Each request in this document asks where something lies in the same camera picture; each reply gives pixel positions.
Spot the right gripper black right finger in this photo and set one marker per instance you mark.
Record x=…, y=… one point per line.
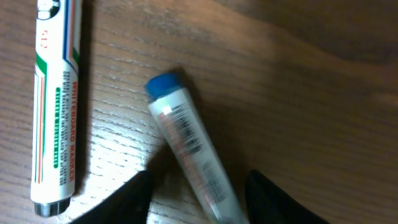
x=268, y=204

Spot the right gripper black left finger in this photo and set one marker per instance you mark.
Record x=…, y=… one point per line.
x=128, y=205

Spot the blue whiteboard marker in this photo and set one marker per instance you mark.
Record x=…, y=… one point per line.
x=174, y=111

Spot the black whiteboard marker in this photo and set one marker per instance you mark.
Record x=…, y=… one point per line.
x=57, y=57

